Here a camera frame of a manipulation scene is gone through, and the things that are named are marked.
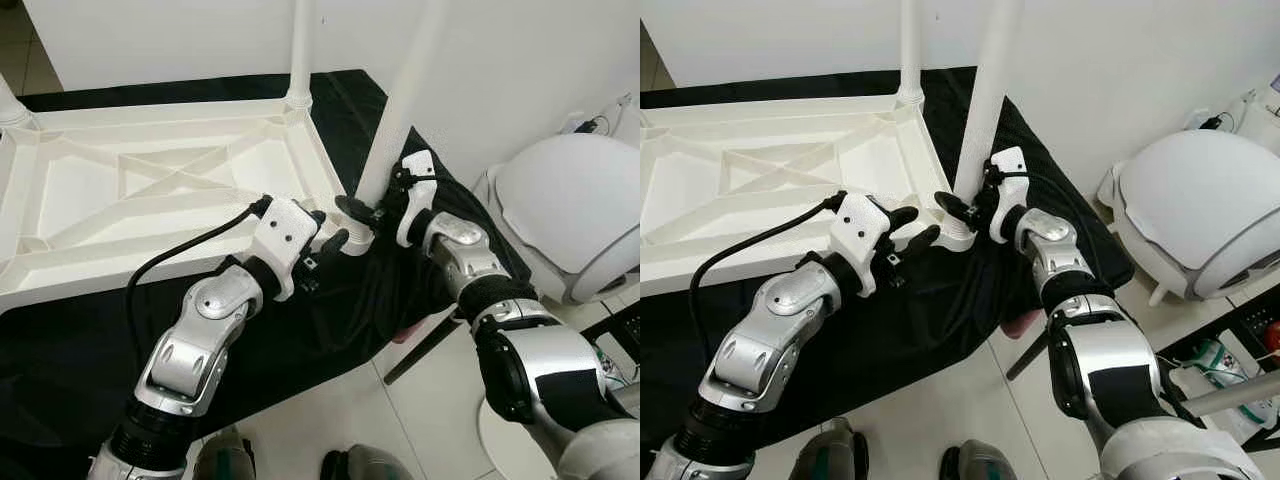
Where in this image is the white green plastic package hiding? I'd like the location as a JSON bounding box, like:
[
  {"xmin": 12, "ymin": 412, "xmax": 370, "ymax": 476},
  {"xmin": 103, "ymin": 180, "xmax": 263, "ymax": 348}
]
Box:
[
  {"xmin": 1165, "ymin": 338, "xmax": 1280, "ymax": 446},
  {"xmin": 595, "ymin": 345, "xmax": 633, "ymax": 386}
]

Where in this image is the white domed appliance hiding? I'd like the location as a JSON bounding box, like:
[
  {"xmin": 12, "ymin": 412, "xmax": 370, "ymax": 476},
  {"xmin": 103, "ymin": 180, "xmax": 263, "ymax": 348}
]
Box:
[
  {"xmin": 1095, "ymin": 128, "xmax": 1280, "ymax": 306},
  {"xmin": 472, "ymin": 133, "xmax": 641, "ymax": 304}
]

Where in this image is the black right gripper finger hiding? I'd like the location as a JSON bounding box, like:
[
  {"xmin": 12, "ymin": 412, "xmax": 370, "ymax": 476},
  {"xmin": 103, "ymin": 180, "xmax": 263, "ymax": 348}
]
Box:
[
  {"xmin": 335, "ymin": 195, "xmax": 381, "ymax": 229},
  {"xmin": 934, "ymin": 192, "xmax": 976, "ymax": 226}
]

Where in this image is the white small appliance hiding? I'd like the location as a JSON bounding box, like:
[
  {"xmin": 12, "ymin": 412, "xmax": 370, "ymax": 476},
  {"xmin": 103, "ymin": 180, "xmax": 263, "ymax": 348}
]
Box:
[
  {"xmin": 606, "ymin": 92, "xmax": 641, "ymax": 139},
  {"xmin": 1238, "ymin": 82, "xmax": 1280, "ymax": 131}
]

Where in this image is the grey green right robot leg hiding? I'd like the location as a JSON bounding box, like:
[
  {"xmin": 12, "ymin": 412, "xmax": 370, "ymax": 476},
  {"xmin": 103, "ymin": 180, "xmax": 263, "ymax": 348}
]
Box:
[
  {"xmin": 320, "ymin": 447, "xmax": 411, "ymax": 480},
  {"xmin": 940, "ymin": 442, "xmax": 1016, "ymax": 480}
]

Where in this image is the black low floor shelf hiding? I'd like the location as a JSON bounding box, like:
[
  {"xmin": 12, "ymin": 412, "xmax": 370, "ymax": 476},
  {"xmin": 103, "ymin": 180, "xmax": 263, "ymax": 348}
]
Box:
[
  {"xmin": 580, "ymin": 308, "xmax": 641, "ymax": 361},
  {"xmin": 1155, "ymin": 290, "xmax": 1280, "ymax": 361}
]

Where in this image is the dark metal table leg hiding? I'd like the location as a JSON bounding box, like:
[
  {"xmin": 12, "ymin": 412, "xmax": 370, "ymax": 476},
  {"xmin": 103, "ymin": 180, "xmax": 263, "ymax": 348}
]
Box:
[
  {"xmin": 1006, "ymin": 335, "xmax": 1051, "ymax": 381},
  {"xmin": 383, "ymin": 318, "xmax": 463, "ymax": 386}
]

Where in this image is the grey green robot leg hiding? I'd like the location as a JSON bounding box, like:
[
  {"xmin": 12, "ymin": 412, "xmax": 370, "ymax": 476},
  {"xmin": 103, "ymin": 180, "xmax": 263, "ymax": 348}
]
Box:
[
  {"xmin": 320, "ymin": 447, "xmax": 411, "ymax": 480},
  {"xmin": 940, "ymin": 442, "xmax": 1016, "ymax": 480},
  {"xmin": 790, "ymin": 418, "xmax": 869, "ymax": 480},
  {"xmin": 192, "ymin": 432, "xmax": 256, "ymax": 480}
]

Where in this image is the white plastic table leg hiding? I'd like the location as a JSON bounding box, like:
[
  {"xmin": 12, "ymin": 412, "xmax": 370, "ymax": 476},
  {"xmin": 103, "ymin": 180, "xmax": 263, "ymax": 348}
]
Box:
[
  {"xmin": 897, "ymin": 0, "xmax": 926, "ymax": 106},
  {"xmin": 952, "ymin": 0, "xmax": 1026, "ymax": 206},
  {"xmin": 355, "ymin": 0, "xmax": 448, "ymax": 216},
  {"xmin": 0, "ymin": 75, "xmax": 33, "ymax": 129},
  {"xmin": 287, "ymin": 0, "xmax": 314, "ymax": 109}
]

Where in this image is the grey green left robot leg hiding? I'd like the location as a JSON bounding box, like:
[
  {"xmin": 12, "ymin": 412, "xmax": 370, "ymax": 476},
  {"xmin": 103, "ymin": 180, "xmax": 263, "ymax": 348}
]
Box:
[
  {"xmin": 192, "ymin": 432, "xmax": 256, "ymax": 480},
  {"xmin": 790, "ymin": 418, "xmax": 869, "ymax": 480}
]

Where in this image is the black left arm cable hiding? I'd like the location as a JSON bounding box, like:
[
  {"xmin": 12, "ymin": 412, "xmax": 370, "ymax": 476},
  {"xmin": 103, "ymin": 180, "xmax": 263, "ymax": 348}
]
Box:
[
  {"xmin": 688, "ymin": 192, "xmax": 849, "ymax": 341},
  {"xmin": 125, "ymin": 195, "xmax": 273, "ymax": 371}
]

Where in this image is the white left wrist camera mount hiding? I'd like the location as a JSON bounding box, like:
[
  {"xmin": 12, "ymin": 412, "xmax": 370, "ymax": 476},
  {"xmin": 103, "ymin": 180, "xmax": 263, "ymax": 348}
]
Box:
[
  {"xmin": 250, "ymin": 197, "xmax": 326, "ymax": 301},
  {"xmin": 828, "ymin": 193, "xmax": 896, "ymax": 298}
]

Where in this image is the white plastic children table top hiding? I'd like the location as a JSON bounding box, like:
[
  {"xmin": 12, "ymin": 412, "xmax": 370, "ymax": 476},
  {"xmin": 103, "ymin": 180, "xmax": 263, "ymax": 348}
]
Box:
[
  {"xmin": 0, "ymin": 98, "xmax": 376, "ymax": 313},
  {"xmin": 640, "ymin": 95, "xmax": 976, "ymax": 298}
]

